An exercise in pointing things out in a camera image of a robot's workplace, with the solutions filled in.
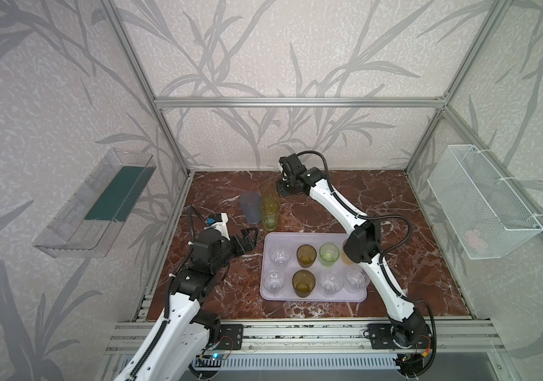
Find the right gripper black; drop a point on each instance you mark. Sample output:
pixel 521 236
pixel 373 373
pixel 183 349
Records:
pixel 281 191

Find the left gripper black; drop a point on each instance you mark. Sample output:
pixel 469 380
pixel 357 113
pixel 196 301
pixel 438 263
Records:
pixel 248 244

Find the tall yellow plastic cup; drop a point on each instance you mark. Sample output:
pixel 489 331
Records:
pixel 269 190

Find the clear faceted cup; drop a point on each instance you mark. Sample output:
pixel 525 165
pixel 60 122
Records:
pixel 331 282
pixel 279 256
pixel 355 279
pixel 274 281

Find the blue frosted plastic cup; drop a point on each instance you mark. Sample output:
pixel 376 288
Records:
pixel 250 202

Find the tall green plastic cup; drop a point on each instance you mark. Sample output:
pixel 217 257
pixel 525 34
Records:
pixel 269 214

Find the amber dimpled cup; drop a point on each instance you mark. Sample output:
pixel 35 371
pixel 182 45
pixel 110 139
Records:
pixel 306 255
pixel 303 283

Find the small green plastic cup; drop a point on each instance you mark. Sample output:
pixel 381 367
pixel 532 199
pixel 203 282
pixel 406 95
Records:
pixel 328 254

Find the yellow transparent plastic cup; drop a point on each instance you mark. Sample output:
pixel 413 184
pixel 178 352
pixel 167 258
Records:
pixel 344 257

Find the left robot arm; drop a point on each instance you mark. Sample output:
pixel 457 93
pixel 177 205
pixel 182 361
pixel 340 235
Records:
pixel 184 329

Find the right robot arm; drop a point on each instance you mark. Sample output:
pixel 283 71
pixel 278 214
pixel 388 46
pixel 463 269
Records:
pixel 363 247

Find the lilac plastic tray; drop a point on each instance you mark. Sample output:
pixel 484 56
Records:
pixel 291 242

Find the small circuit board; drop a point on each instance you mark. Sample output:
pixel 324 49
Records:
pixel 214 357

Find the green pad in bin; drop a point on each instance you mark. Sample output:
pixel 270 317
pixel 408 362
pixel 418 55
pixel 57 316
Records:
pixel 121 195

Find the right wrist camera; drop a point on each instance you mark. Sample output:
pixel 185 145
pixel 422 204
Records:
pixel 291 167

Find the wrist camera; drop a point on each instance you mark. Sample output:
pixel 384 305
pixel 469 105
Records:
pixel 291 167
pixel 219 222

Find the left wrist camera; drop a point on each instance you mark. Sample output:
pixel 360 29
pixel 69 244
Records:
pixel 219 222

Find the aluminium frame crossbar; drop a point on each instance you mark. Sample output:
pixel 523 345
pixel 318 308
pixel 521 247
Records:
pixel 299 102

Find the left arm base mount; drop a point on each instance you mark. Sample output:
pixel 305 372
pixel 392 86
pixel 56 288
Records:
pixel 226 337

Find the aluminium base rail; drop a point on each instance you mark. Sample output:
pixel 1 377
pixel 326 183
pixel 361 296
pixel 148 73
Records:
pixel 347 335

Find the clear plastic wall bin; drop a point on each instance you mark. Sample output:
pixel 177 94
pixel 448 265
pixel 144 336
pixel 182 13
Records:
pixel 69 235

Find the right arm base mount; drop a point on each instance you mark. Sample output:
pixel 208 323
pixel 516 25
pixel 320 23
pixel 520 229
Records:
pixel 382 336

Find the white wire mesh basket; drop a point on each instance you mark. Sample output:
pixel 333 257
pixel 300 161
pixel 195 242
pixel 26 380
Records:
pixel 488 216

